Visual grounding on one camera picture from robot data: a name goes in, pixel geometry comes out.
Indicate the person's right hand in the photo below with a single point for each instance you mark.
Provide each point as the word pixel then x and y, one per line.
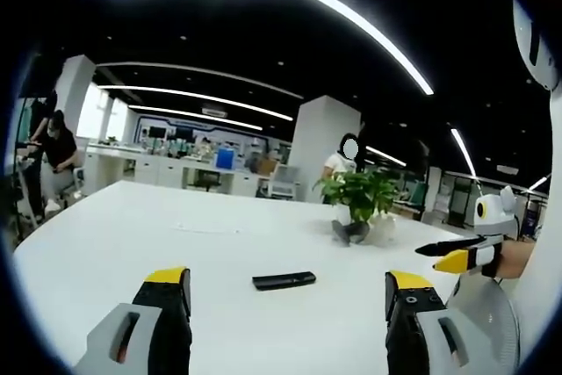
pixel 517 260

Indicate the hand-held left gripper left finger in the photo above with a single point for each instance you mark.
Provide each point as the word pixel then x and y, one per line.
pixel 169 331

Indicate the black remote control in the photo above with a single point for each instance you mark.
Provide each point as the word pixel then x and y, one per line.
pixel 283 281

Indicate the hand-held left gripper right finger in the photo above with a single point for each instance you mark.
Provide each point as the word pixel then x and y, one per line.
pixel 406 331

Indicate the white worn device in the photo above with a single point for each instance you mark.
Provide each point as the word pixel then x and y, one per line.
pixel 533 41

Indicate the clear glass object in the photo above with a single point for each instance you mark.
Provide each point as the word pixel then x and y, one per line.
pixel 384 230

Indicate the long white counter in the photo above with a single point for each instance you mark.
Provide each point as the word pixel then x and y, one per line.
pixel 158 166

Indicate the blue box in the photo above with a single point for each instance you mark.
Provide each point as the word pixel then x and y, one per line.
pixel 226 158

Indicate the white mesh office chair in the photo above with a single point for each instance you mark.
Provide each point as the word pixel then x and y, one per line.
pixel 283 179

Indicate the black office chair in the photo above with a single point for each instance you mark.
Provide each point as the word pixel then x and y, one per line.
pixel 206 179

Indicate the white swivel chair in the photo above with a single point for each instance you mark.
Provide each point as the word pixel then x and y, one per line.
pixel 70 182

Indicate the green potted plant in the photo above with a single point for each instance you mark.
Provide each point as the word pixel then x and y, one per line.
pixel 360 195

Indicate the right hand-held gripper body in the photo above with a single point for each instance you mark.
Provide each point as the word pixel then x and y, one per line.
pixel 496 217

